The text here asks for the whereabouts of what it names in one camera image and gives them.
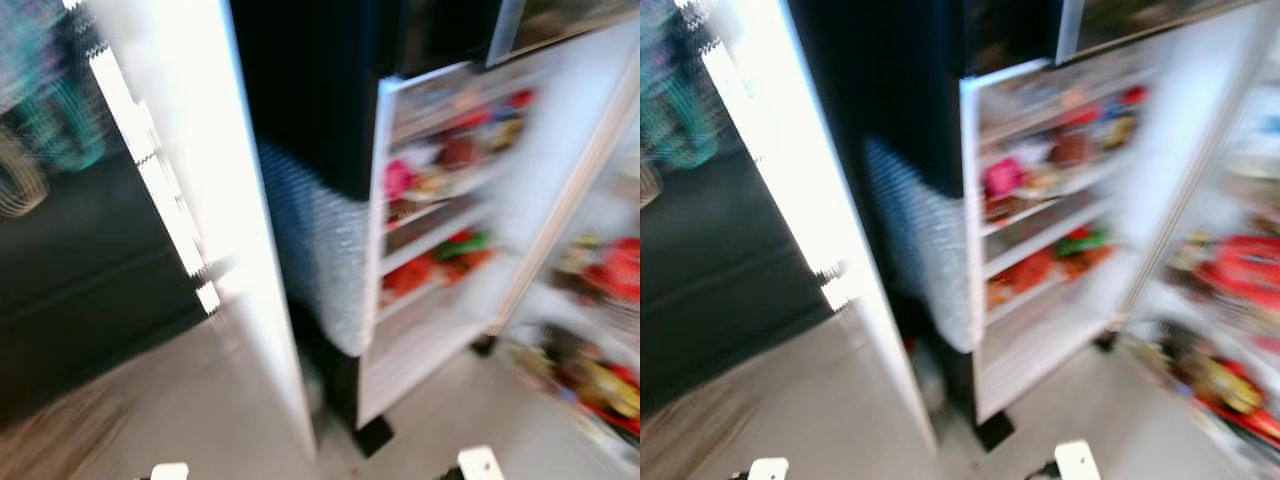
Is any white fridge door with shelves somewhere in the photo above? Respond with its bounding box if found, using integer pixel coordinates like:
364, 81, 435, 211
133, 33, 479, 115
358, 18, 641, 428
960, 5, 1280, 426

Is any plain white fridge door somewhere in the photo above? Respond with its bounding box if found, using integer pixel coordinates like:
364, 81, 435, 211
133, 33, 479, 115
85, 0, 318, 458
700, 0, 941, 456

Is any black fridge body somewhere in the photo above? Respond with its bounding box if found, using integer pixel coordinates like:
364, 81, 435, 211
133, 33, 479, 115
790, 0, 1066, 451
230, 0, 501, 456

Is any large red package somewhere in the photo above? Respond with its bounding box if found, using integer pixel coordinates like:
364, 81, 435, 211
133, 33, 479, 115
583, 238, 641, 306
1195, 235, 1280, 311

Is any dark low furniture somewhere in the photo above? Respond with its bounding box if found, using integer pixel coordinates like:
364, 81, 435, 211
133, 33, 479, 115
640, 150, 836, 416
0, 150, 211, 421

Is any teal woven basket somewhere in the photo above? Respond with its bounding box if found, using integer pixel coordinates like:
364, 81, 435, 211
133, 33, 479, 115
640, 0, 721, 171
0, 0, 106, 173

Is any yellow and red snack packet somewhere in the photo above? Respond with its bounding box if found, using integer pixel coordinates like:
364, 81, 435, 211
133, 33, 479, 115
540, 330, 641, 438
1165, 330, 1280, 446

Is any green food packet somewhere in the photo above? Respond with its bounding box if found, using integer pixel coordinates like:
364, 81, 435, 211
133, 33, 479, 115
1060, 228, 1111, 257
438, 230, 493, 259

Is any dark red jar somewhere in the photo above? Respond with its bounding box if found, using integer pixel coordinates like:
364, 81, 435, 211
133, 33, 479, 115
1050, 130, 1096, 167
437, 130, 481, 169

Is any orange red food packet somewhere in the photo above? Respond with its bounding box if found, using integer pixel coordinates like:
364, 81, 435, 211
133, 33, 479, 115
383, 255, 436, 301
990, 250, 1053, 301

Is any pink food item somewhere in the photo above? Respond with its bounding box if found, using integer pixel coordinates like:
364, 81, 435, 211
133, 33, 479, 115
385, 160, 417, 201
983, 158, 1024, 201

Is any silver speckled cloth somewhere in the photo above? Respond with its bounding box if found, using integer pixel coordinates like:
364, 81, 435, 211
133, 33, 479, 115
865, 135, 978, 354
258, 140, 373, 358

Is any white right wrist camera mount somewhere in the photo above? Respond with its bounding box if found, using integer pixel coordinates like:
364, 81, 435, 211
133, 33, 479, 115
1053, 440, 1103, 480
457, 445, 506, 480

